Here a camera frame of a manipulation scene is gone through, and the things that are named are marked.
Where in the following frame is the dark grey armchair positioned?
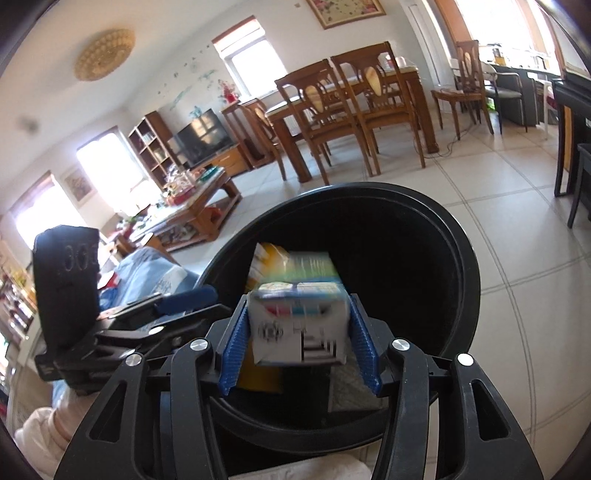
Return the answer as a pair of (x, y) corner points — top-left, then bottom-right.
(485, 62), (550, 129)

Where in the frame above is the wooden dining chair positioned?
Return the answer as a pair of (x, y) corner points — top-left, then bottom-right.
(239, 98), (288, 182)
(330, 42), (428, 178)
(431, 40), (496, 140)
(274, 60), (340, 185)

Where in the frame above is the tall wooden side table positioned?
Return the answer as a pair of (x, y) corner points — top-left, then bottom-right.
(221, 98), (274, 172)

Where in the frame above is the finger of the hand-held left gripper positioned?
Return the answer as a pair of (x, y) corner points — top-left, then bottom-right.
(95, 305), (232, 365)
(97, 285), (219, 324)

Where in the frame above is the person's left forearm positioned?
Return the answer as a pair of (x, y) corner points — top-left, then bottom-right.
(13, 390), (100, 480)

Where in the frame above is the wooden bookshelf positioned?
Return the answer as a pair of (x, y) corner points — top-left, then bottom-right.
(128, 111), (184, 191)

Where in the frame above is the wooden television stand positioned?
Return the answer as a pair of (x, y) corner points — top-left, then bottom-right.
(185, 142), (253, 179)

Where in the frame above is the flat screen television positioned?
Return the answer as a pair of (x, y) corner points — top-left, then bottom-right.
(167, 109), (234, 168)

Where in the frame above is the yellow box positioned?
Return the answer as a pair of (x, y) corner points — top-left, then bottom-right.
(238, 242), (289, 395)

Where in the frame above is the window with brown blind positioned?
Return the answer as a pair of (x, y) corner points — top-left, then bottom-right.
(212, 16), (288, 101)

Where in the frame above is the small white carton box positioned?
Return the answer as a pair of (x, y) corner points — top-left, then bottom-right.
(247, 279), (352, 367)

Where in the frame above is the grey patterned packet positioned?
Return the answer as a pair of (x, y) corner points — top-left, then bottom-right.
(329, 364), (389, 412)

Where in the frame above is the black piano stool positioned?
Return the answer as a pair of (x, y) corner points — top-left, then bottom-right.
(567, 142), (591, 230)

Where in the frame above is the small framed wall picture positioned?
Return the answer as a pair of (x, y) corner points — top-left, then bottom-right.
(60, 165), (96, 205)

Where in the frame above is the green blue box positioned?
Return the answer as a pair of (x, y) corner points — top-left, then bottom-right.
(284, 250), (340, 284)

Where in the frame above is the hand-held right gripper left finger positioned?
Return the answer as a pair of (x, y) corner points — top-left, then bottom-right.
(53, 295), (252, 480)

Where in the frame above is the large framed wall picture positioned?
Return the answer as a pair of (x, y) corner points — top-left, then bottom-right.
(306, 0), (387, 30)

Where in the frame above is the round ceiling lamp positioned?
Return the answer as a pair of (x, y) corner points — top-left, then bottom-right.
(74, 28), (136, 82)

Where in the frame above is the wooden coffee table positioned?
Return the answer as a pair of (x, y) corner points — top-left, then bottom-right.
(131, 167), (243, 253)

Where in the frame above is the black trash bin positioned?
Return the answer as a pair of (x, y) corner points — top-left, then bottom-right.
(196, 181), (482, 467)

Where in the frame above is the white cloth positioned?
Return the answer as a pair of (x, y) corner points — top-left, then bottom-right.
(226, 455), (377, 480)

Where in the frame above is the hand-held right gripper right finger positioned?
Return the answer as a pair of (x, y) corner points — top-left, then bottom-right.
(346, 293), (546, 480)

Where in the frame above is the wooden dining table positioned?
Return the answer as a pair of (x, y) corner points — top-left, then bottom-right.
(265, 65), (439, 184)

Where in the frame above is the red flower vase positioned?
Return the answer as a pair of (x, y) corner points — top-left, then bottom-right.
(218, 80), (242, 104)

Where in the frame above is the black piano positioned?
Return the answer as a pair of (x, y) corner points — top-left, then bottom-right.
(551, 60), (591, 199)

